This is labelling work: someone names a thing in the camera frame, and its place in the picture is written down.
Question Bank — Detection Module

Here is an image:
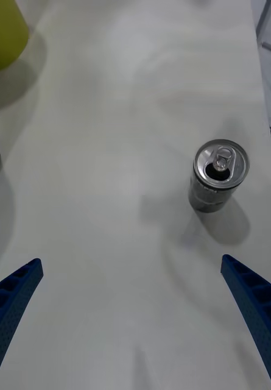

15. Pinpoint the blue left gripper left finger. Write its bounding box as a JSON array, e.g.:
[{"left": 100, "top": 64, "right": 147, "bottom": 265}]
[{"left": 0, "top": 258, "right": 44, "bottom": 390}]

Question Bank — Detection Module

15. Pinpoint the yellow-green plastic bin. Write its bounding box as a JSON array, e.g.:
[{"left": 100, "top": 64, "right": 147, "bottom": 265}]
[{"left": 0, "top": 0, "right": 30, "bottom": 75}]

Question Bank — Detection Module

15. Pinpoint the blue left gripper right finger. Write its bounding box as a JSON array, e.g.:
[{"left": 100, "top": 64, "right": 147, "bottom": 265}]
[{"left": 220, "top": 254, "right": 271, "bottom": 390}]

